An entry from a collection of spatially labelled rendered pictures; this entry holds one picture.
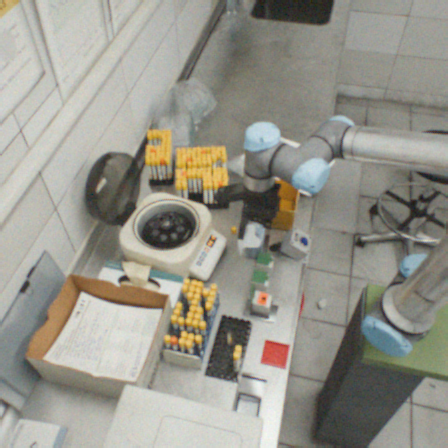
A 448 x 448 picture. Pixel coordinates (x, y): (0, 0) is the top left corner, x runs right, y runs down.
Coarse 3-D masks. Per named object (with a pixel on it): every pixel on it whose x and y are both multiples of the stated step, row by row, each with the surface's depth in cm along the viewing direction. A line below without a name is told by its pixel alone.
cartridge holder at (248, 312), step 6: (246, 306) 132; (270, 306) 130; (276, 306) 132; (246, 312) 131; (252, 312) 129; (258, 312) 128; (270, 312) 130; (276, 312) 131; (252, 318) 131; (258, 318) 130; (264, 318) 130; (270, 318) 130
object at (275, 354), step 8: (264, 344) 125; (272, 344) 126; (280, 344) 126; (264, 352) 124; (272, 352) 125; (280, 352) 125; (288, 352) 124; (264, 360) 123; (272, 360) 123; (280, 360) 123; (280, 368) 122
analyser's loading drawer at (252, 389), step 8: (248, 376) 115; (256, 376) 115; (240, 384) 115; (248, 384) 115; (256, 384) 115; (264, 384) 115; (240, 392) 111; (248, 392) 114; (256, 392) 114; (264, 392) 114; (240, 400) 113; (248, 400) 113; (256, 400) 112; (240, 408) 112; (256, 408) 112; (256, 416) 111
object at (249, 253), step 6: (252, 222) 141; (258, 228) 139; (264, 228) 139; (258, 234) 138; (264, 234) 144; (264, 240) 148; (264, 246) 146; (246, 252) 145; (252, 252) 141; (258, 252) 140; (264, 252) 145; (246, 258) 144; (252, 258) 144
